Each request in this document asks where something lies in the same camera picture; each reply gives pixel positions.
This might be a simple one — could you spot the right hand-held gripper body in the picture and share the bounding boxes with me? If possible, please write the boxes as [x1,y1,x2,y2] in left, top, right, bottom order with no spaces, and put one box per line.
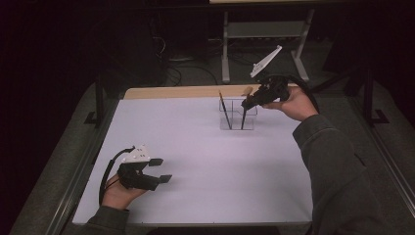
[250,44,291,106]

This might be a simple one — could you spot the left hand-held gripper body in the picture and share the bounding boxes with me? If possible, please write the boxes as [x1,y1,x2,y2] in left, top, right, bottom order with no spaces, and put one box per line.
[116,144,161,192]

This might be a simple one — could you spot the black makeup brush tan bristles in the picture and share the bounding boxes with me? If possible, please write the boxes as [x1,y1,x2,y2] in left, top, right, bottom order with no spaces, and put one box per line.
[240,85,254,131]

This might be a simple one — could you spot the clear acrylic organizer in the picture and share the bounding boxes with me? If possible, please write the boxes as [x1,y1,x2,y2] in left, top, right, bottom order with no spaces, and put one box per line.
[218,97,258,131]

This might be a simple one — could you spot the black pencil with orange end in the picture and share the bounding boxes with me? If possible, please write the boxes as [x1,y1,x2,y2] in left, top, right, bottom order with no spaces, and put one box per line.
[217,89,234,131]

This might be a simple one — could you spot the person's left hand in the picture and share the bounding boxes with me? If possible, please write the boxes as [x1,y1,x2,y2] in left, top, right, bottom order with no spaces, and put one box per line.
[101,173,149,212]

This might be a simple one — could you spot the person's right hand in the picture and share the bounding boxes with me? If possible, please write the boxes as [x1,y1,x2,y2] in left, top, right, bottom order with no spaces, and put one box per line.
[261,85,319,122]

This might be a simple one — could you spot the white metal stand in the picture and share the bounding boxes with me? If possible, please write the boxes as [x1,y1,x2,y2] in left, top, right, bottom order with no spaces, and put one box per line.
[220,8,316,84]

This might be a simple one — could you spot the wooden table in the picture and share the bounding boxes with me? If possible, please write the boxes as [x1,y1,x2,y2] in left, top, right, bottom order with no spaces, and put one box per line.
[123,82,303,101]

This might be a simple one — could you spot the black metal stand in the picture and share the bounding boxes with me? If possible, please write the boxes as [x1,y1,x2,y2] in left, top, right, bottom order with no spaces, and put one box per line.
[345,68,391,128]
[83,71,106,129]

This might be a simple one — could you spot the left hand-held gripper black cable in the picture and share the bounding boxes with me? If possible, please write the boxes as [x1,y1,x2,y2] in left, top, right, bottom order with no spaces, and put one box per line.
[98,145,137,207]

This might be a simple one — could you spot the hand-held gripper black cable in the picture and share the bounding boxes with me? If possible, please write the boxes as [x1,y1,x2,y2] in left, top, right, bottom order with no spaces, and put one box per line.
[265,73,322,115]
[98,145,137,207]

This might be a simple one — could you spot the right hand-held gripper black cable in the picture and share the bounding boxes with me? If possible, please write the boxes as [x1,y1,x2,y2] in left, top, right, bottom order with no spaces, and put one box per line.
[265,73,322,115]

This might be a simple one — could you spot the black floor cables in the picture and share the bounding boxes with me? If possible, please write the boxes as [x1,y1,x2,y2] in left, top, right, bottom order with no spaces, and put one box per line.
[149,16,272,87]

